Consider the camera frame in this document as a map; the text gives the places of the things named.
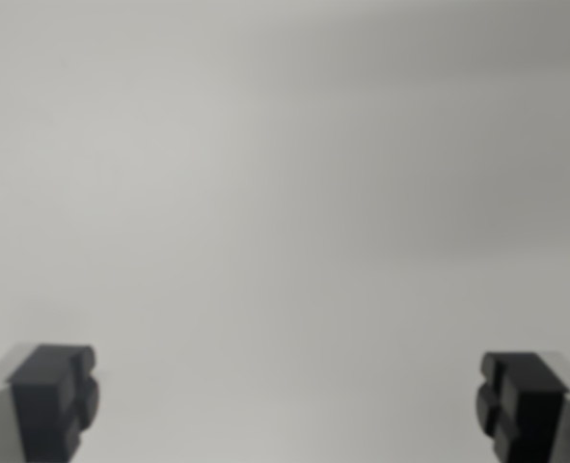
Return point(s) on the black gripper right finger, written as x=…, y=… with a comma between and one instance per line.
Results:
x=530, y=410

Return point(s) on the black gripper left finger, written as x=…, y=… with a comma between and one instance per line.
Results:
x=43, y=405

